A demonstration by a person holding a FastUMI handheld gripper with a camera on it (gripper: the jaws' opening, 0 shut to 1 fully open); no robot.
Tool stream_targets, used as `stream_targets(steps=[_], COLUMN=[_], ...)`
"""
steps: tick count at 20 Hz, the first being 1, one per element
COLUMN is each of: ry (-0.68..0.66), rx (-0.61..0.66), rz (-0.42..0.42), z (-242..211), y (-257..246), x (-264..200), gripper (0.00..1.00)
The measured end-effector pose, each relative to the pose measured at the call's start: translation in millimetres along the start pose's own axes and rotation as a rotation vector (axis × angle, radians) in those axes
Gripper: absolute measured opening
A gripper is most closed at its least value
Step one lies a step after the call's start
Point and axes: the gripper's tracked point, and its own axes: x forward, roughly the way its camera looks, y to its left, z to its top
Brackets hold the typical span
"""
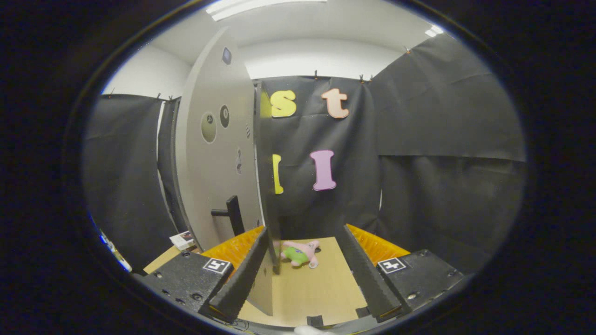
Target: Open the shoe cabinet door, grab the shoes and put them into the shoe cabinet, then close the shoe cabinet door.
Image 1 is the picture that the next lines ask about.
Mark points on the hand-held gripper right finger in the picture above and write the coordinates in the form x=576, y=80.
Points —
x=365, y=279

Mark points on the long ceiling light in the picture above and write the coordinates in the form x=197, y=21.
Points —
x=242, y=7

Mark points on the pink and green plush toy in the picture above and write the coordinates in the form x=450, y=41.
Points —
x=295, y=255

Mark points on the grey shoe cabinet door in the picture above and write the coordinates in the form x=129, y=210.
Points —
x=214, y=186

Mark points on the black backdrop cloth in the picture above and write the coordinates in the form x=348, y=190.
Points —
x=442, y=186

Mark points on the white book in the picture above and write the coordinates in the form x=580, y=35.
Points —
x=182, y=239

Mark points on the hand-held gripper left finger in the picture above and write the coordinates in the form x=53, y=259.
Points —
x=244, y=274

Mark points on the grey shoe cabinet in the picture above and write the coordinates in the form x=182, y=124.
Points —
x=271, y=218

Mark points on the small ceiling light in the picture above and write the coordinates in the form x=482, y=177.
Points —
x=434, y=31

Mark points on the cluttered white side table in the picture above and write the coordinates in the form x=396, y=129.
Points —
x=118, y=260

